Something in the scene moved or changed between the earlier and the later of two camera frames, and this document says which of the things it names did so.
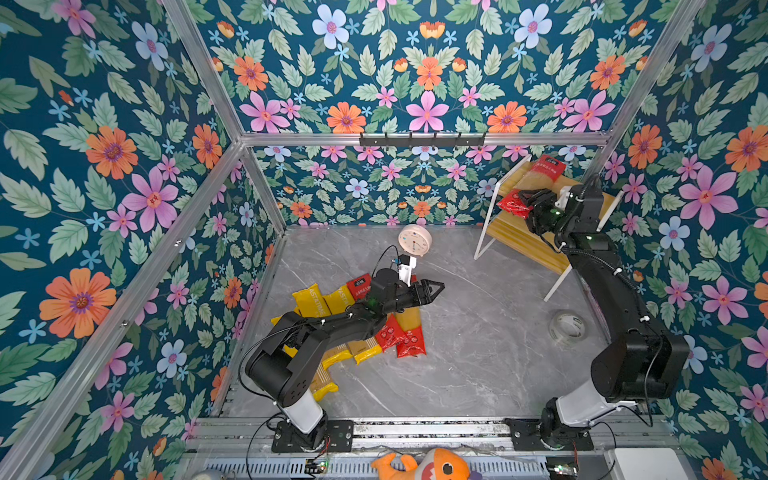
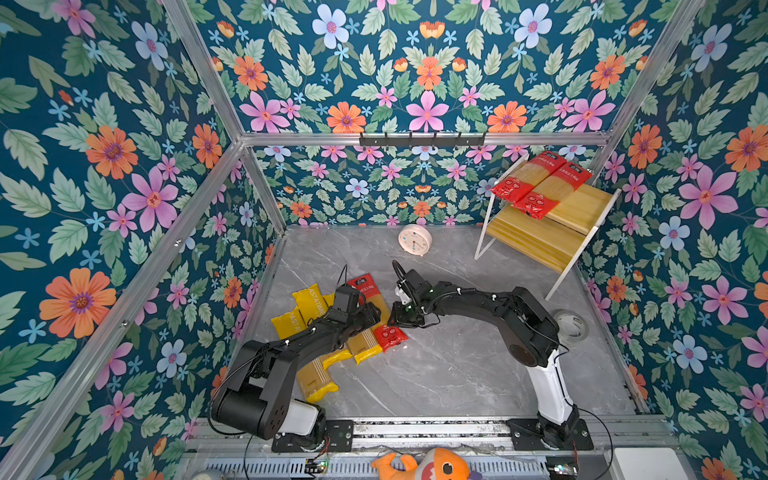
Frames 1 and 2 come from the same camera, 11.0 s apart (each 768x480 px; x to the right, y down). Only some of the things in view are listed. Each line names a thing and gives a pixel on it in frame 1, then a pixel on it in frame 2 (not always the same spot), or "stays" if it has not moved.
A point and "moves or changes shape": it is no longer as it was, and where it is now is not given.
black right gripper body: [550, 217] -> [407, 315]
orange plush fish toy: [438, 464] stays
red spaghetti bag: [541, 174] moves or changes shape
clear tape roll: [568, 327] stays
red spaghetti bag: [404, 331] -> [552, 189]
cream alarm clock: [415, 239] stays
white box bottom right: [646, 464] stays
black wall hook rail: [422, 141] stays
